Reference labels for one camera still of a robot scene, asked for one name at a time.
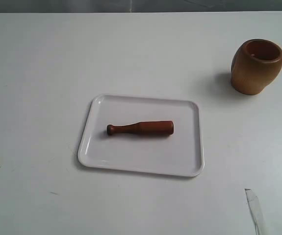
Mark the brown wooden mortar cup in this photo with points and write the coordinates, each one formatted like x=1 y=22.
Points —
x=255 y=65

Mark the white plastic tray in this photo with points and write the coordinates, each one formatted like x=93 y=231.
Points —
x=180 y=154

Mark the clear tape strip right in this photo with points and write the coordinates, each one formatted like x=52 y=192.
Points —
x=256 y=212

